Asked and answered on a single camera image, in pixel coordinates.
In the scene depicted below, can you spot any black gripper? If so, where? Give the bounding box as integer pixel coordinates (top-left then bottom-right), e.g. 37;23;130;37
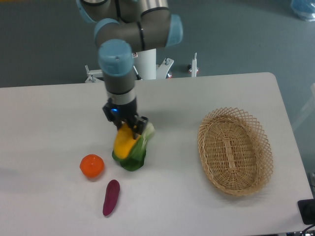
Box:
102;98;149;140

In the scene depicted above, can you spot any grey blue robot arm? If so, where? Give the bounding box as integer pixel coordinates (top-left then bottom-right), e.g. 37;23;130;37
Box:
76;0;183;139

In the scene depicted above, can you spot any green bok choy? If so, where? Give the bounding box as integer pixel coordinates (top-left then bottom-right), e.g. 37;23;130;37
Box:
112;122;155;172

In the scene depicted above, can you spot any orange tangerine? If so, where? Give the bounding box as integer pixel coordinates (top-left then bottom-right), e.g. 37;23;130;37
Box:
79;154;105;178

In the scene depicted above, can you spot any purple sweet potato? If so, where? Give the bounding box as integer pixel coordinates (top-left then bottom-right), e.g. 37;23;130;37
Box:
102;179;120;216

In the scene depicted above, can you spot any woven wicker basket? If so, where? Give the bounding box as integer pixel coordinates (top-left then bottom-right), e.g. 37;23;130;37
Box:
197;107;273;197

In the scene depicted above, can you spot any black device at table edge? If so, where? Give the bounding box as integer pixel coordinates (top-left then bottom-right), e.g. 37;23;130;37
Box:
297;199;315;225

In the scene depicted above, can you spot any blue plastic bag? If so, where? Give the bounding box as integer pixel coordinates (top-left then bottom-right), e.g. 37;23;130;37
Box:
290;0;315;22

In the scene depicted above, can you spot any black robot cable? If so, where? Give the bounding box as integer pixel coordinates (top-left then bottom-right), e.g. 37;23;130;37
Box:
132;64;143;81

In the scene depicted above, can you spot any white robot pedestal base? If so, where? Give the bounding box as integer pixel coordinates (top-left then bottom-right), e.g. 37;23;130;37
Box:
85;49;199;83

